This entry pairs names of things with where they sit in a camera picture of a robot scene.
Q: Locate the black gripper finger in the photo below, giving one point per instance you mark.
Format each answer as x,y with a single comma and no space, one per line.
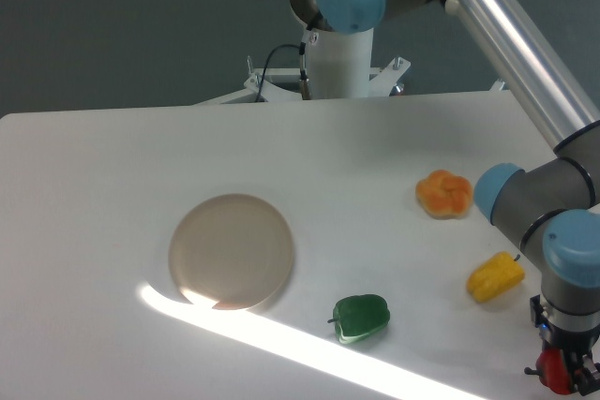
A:
583,371

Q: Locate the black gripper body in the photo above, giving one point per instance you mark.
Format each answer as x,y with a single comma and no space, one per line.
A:
574,335

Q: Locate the red bell pepper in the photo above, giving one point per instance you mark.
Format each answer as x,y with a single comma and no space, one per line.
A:
551,371

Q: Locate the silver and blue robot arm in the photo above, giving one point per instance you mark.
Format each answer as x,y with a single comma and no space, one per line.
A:
548,213

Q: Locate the yellow bell pepper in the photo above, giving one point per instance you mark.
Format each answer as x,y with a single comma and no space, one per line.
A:
494,277

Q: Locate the green bell pepper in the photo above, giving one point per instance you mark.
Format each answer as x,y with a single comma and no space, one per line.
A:
358,317

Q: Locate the beige round plate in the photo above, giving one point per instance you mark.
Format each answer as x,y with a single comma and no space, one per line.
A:
234,251

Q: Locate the orange bread roll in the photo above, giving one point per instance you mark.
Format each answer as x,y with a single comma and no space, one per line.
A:
442,194

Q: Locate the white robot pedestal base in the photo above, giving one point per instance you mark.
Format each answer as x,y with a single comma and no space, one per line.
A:
323,65

